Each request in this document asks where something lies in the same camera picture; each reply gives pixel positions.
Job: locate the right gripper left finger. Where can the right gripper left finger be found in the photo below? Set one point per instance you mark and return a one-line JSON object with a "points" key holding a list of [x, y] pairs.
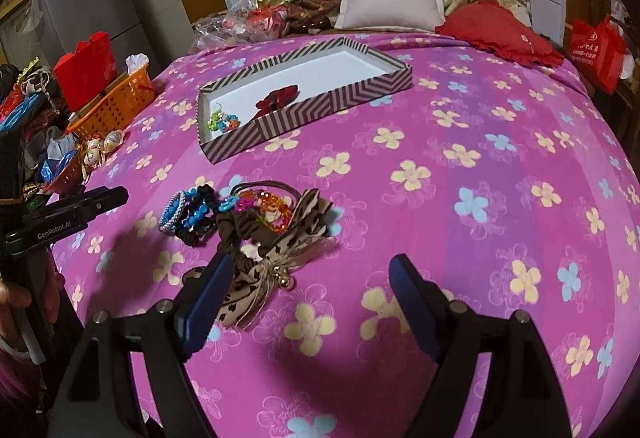
{"points": [[98, 397]]}

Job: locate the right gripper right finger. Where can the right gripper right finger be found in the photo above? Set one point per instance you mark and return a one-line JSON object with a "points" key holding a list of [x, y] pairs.
{"points": [[523, 396]]}

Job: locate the leopard print hair bow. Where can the leopard print hair bow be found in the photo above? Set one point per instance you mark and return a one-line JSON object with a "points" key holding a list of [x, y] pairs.
{"points": [[259, 272]]}

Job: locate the brown fabric scrunchie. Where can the brown fabric scrunchie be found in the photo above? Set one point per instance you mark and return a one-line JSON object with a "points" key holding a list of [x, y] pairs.
{"points": [[235, 227]]}

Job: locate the person's left hand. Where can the person's left hand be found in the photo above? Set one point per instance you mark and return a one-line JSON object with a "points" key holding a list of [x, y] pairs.
{"points": [[14, 298]]}

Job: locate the red small bowl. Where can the red small bowl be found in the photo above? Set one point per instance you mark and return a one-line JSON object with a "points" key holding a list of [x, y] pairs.
{"points": [[69, 179]]}

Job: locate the painted egg ornaments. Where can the painted egg ornaments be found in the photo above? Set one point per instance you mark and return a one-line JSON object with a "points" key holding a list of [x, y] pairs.
{"points": [[97, 150]]}

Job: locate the red paper bag left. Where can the red paper bag left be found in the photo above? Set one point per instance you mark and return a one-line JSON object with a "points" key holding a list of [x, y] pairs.
{"points": [[86, 72]]}

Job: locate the orange plastic basket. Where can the orange plastic basket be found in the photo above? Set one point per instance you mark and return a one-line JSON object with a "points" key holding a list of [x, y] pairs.
{"points": [[121, 102]]}

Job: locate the pink floral bedspread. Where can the pink floral bedspread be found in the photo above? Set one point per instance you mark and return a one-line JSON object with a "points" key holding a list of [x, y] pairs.
{"points": [[503, 184]]}

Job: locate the grey refrigerator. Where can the grey refrigerator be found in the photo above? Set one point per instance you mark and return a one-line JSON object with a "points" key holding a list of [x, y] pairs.
{"points": [[64, 23]]}

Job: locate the red satin hair bow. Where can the red satin hair bow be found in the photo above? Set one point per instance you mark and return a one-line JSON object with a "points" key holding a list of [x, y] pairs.
{"points": [[276, 100]]}

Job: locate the striped white tray box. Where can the striped white tray box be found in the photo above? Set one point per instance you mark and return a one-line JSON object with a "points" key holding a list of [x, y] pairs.
{"points": [[332, 75]]}

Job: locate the clear plastic bag pile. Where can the clear plastic bag pile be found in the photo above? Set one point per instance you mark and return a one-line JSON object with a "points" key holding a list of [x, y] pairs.
{"points": [[245, 22]]}

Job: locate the red shopping bag right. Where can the red shopping bag right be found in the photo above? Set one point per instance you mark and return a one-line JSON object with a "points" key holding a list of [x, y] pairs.
{"points": [[597, 52]]}

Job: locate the red ruffled cushion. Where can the red ruffled cushion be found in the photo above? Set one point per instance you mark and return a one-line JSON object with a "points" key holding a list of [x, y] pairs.
{"points": [[490, 27]]}

